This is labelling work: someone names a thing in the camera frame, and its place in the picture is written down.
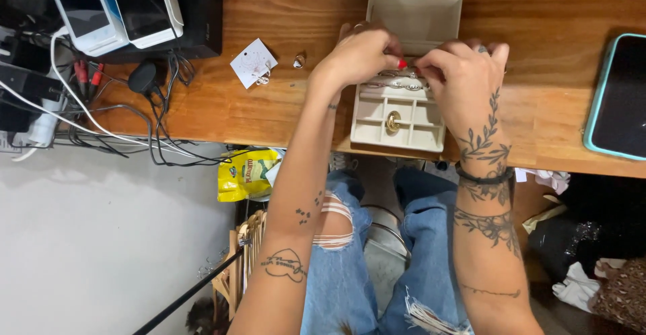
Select black wrist band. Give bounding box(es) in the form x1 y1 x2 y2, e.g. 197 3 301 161
454 161 515 185

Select person's blue ripped jeans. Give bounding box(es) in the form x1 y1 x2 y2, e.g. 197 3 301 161
301 167 475 335

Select red audio plugs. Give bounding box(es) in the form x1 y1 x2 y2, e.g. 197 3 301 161
74 60 105 99

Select cream velvet jewelry box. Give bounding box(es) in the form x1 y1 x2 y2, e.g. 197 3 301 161
350 0 463 153

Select white cable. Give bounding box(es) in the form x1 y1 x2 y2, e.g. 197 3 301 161
0 26 198 159

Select yellow snack bag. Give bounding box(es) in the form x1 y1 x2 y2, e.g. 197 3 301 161
217 148 283 203

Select metal stool frame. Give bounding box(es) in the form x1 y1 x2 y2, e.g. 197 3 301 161
361 204 412 265

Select person's right hand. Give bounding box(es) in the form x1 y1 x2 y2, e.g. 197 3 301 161
414 39 510 139

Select phone with teal case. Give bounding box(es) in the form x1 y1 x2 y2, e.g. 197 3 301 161
583 33 646 161

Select black power adapter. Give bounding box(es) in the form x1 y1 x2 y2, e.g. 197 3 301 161
127 61 158 95

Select white card payment terminal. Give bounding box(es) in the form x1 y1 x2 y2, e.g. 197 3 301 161
107 0 184 49
44 0 130 57

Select person's left hand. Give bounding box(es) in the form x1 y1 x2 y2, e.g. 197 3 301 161
314 21 408 87

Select wooden hangers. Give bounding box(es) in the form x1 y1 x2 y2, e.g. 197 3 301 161
212 210 268 321

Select white earring card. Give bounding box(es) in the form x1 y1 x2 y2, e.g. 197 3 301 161
230 38 279 90

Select bundle of black cables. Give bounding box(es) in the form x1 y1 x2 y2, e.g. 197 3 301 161
66 52 238 167

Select pile of clothes and bags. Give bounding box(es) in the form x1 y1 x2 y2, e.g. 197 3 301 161
515 168 646 335

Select row of silver rings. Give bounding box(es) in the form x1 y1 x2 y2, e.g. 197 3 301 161
364 68 433 92

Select black stick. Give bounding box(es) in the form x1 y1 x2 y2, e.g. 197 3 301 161
132 246 249 335

